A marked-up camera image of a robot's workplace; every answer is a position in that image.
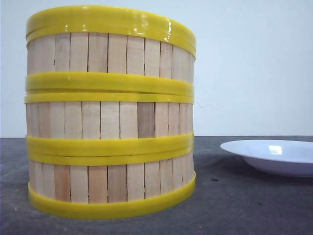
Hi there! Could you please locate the woven bamboo steamer lid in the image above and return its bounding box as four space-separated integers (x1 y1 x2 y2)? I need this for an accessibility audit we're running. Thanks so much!
25 5 196 56

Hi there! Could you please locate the bamboo steamer basket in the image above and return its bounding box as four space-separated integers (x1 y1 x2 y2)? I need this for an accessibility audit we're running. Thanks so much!
28 148 196 219
25 32 195 103

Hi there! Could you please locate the white plate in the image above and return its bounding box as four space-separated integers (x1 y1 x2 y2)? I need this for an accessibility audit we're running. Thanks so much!
220 140 313 178

